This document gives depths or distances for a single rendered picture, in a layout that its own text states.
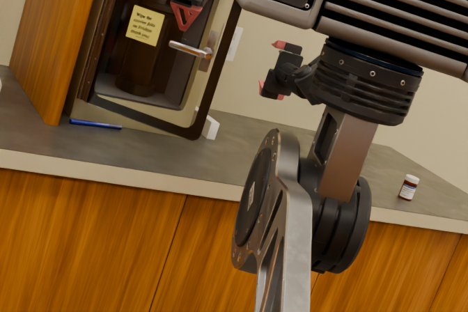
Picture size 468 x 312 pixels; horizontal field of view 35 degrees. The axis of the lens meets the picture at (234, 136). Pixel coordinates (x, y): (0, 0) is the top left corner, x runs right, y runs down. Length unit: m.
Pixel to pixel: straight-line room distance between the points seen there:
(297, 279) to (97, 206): 0.95
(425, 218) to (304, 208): 1.29
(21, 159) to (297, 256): 0.86
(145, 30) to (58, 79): 0.23
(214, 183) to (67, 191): 0.33
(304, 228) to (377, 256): 1.30
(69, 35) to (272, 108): 1.06
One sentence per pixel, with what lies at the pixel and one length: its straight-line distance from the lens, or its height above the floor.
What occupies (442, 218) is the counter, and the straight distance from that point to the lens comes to 2.15.
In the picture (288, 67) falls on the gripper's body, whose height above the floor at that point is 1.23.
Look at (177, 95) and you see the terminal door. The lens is 1.76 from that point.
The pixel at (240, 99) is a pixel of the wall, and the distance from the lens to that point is 2.51.
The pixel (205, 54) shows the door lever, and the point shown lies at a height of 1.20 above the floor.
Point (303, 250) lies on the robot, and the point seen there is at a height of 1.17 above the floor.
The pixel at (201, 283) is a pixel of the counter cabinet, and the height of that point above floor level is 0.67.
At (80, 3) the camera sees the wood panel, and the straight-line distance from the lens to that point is 1.70.
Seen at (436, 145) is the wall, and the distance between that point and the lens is 3.08.
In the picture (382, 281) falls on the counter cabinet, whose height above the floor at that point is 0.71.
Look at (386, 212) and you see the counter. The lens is 2.01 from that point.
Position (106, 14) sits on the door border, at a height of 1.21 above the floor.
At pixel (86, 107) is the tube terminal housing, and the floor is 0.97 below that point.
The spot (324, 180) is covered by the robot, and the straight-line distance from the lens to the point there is 0.97.
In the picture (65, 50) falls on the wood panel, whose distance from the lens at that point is 1.71.
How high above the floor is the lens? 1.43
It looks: 13 degrees down
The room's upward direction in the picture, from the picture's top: 19 degrees clockwise
